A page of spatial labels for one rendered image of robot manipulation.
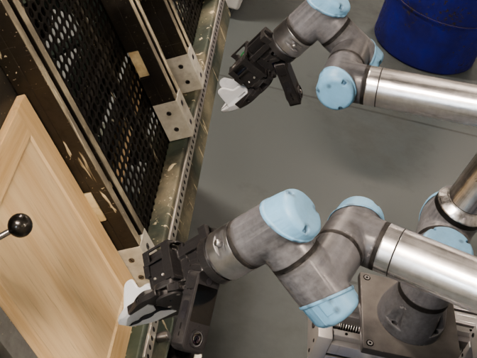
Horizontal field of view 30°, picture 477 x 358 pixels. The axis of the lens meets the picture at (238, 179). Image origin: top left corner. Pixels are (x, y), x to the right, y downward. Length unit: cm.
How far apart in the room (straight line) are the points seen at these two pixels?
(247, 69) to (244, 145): 218
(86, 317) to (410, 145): 279
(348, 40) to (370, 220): 55
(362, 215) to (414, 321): 66
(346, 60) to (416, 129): 282
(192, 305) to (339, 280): 21
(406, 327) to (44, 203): 80
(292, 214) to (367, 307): 87
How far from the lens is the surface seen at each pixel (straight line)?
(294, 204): 116
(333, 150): 414
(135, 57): 235
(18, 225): 139
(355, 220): 130
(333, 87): 164
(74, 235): 183
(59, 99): 177
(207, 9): 309
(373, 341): 194
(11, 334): 153
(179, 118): 243
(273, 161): 395
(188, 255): 129
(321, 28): 176
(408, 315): 194
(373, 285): 205
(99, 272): 190
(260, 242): 118
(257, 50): 184
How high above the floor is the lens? 244
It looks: 40 degrees down
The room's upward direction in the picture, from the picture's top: 17 degrees clockwise
